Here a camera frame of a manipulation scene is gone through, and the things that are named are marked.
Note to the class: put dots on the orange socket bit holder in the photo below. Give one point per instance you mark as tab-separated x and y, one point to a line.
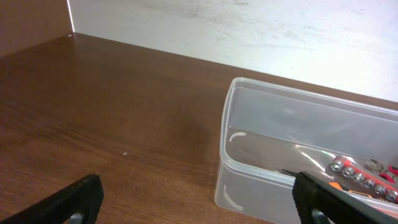
354	177

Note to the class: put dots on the red handled cutting pliers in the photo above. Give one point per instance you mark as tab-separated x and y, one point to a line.
387	172

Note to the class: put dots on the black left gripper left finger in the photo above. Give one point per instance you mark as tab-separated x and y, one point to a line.
79	202

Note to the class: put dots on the clear plastic container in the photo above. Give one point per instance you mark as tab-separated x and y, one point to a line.
271	132

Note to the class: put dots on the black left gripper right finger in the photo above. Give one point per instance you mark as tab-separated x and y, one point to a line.
319	202

